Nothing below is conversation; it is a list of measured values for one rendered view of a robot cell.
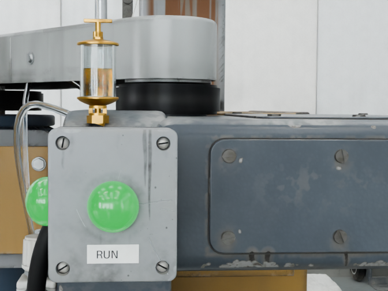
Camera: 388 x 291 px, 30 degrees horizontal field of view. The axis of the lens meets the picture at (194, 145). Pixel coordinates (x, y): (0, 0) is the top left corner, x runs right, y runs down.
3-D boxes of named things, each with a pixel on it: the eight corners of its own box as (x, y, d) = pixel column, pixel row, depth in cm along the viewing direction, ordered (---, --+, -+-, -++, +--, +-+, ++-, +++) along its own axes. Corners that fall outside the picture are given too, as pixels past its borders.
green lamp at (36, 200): (22, 230, 42) (21, 179, 42) (29, 222, 45) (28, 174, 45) (66, 230, 43) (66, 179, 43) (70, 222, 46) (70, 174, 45)
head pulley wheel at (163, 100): (114, 114, 58) (114, 82, 58) (116, 113, 67) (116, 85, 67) (226, 115, 59) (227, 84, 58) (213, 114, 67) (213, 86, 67)
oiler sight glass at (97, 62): (78, 96, 49) (78, 43, 48) (80, 96, 51) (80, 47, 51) (115, 96, 49) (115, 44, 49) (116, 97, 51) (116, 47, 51)
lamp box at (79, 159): (47, 283, 42) (47, 128, 42) (55, 266, 46) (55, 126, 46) (176, 281, 43) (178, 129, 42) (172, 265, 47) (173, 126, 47)
